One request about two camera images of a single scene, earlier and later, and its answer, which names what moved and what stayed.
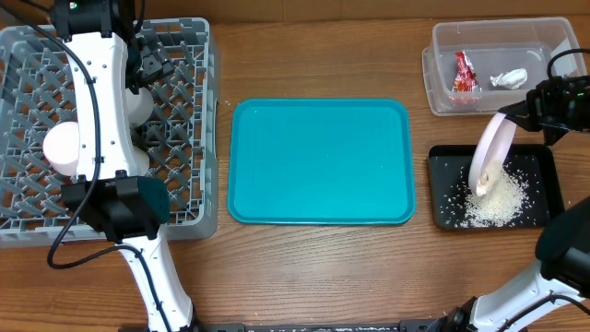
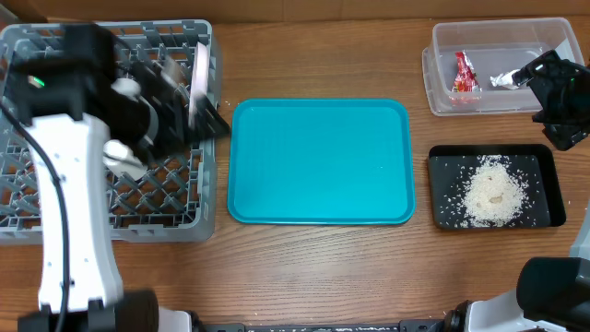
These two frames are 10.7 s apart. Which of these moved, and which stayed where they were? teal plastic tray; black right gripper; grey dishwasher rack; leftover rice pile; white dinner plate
Moved: white dinner plate; black right gripper
Stayed: leftover rice pile; grey dishwasher rack; teal plastic tray
